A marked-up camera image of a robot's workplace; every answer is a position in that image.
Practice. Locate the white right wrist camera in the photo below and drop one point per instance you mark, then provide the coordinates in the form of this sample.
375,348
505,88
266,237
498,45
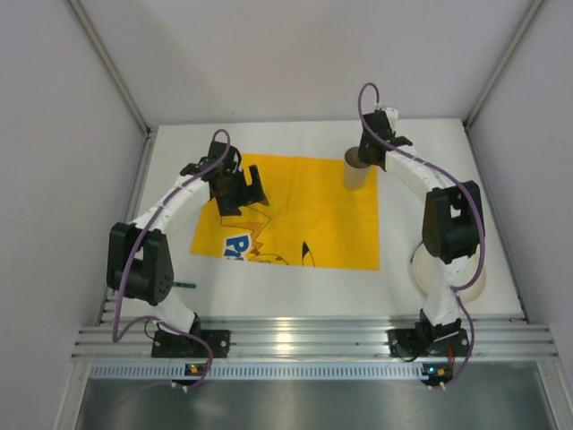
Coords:
391,113

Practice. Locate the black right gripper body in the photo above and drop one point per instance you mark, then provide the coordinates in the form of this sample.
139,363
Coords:
370,146

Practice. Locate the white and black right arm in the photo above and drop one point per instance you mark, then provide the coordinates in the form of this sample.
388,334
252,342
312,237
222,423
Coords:
452,226

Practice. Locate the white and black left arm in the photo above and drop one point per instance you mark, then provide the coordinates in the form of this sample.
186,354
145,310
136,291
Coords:
139,261

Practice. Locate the fork with teal handle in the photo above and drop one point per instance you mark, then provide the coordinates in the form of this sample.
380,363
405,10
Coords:
184,285

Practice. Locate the yellow cartoon print cloth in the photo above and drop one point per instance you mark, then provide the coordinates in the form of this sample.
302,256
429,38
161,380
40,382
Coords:
311,219

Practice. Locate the perforated grey cable duct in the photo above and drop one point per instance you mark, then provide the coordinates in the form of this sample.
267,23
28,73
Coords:
266,371

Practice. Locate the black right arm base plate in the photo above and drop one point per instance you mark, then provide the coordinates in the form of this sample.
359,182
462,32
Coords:
408,345

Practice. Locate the left aluminium corner post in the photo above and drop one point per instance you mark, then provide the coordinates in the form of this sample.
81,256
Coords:
87,27

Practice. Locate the right aluminium corner post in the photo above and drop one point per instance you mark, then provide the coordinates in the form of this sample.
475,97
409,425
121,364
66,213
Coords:
501,65

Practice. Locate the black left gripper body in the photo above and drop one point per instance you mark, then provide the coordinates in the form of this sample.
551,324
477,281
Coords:
244,193

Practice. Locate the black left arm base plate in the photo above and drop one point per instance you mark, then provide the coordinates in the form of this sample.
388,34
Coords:
169,345

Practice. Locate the beige paper cup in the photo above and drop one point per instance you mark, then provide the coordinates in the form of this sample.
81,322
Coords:
355,171

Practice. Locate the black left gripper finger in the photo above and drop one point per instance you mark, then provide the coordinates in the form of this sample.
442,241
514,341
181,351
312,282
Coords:
228,208
255,188

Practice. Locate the aluminium corner post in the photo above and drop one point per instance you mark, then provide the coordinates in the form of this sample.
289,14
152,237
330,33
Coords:
87,27
501,65

